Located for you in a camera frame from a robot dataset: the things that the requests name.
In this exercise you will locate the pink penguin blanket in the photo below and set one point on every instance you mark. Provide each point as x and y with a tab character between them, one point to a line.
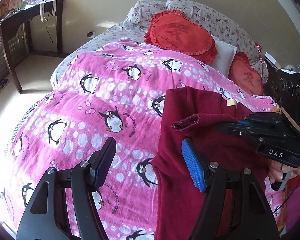
95	110

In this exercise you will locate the floral bed sheet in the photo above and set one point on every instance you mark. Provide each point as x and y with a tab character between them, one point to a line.
70	60

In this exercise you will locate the long floral pillow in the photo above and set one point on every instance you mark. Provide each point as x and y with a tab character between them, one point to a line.
215	17

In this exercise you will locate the short floral pillow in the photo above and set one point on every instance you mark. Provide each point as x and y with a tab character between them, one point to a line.
142	13

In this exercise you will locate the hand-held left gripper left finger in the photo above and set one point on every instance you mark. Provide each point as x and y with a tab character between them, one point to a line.
103	163

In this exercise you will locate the large red heart pillow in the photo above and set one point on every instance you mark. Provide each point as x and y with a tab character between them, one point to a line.
180	35

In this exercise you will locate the white pillow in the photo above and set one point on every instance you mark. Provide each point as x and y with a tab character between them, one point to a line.
225	53

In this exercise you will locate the maroon sweater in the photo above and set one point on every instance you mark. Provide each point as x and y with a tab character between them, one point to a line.
187	120

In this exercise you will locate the wooden slatted cabinet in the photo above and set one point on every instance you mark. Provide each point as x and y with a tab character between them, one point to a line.
0	55

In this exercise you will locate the person's right forearm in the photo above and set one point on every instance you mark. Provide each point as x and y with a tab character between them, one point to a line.
296	205

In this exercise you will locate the white wall socket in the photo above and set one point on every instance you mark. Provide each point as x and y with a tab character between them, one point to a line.
91	34

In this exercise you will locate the small red heart pillow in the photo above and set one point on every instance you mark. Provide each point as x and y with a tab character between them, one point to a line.
247	76

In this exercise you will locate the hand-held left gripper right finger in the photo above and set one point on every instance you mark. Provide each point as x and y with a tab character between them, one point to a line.
193	165

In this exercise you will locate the dark wooden desk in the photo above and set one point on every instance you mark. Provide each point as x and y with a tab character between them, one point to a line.
17	27

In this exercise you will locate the patterned floor mat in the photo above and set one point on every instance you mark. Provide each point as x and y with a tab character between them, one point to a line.
0	85

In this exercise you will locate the person's right hand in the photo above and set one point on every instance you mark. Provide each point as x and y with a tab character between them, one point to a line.
277	173

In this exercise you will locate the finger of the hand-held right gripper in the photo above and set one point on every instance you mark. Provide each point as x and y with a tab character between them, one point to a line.
241	122
231	130

